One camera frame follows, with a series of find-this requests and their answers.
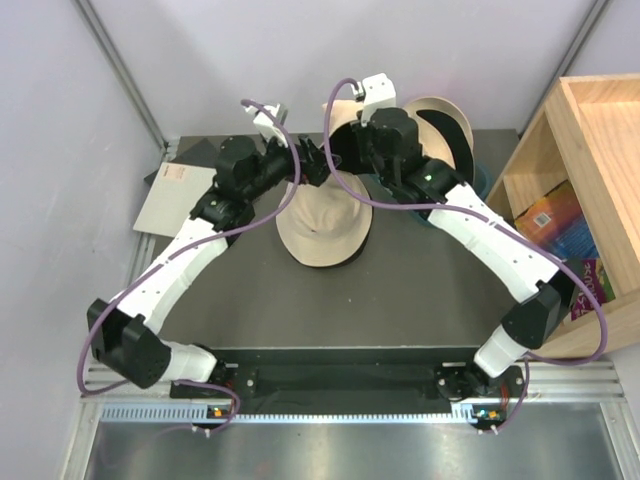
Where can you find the aluminium corner post left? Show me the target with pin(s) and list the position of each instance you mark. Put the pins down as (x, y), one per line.
(91, 18)

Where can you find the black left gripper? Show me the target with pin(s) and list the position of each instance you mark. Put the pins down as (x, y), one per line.
(316, 168)

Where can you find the teal plastic bin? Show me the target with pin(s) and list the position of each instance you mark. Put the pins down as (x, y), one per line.
(482, 184)

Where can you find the tan black hat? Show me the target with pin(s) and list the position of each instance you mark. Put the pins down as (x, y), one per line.
(443, 133)

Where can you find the black bucket hat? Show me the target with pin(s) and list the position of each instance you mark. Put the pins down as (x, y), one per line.
(354, 257)

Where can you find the white calibration board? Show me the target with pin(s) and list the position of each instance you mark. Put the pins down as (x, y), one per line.
(173, 194)

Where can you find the dark grey foam pad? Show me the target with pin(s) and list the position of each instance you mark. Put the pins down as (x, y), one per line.
(201, 154)

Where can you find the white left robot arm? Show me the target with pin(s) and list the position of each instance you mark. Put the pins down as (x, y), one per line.
(124, 332)

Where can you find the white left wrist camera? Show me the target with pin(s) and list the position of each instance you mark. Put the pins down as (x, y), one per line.
(266, 126)

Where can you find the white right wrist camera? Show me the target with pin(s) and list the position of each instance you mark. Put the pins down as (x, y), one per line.
(374, 92)

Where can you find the purple treehouse book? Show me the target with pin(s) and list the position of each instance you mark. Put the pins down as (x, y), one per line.
(597, 281)

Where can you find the aluminium frame rail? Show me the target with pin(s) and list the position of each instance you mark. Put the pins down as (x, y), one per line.
(595, 384)

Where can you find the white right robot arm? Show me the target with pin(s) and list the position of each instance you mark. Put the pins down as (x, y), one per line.
(539, 283)

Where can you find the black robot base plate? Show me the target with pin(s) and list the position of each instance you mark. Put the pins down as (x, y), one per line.
(444, 371)

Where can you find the aluminium corner post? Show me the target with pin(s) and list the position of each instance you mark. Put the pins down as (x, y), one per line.
(91, 18)
(593, 16)

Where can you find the wooden shelf box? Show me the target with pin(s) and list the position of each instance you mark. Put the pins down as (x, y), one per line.
(587, 132)

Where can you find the beige black reversible hat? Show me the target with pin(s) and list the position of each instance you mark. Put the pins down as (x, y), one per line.
(343, 141)

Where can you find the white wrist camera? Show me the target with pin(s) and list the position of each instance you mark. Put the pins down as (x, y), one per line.
(266, 126)
(374, 92)

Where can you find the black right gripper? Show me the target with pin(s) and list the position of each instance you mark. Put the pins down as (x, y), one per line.
(363, 132)

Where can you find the aluminium corner post right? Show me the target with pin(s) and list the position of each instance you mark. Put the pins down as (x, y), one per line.
(593, 16)

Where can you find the cream bucket hat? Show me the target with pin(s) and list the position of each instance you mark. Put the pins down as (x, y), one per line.
(325, 226)

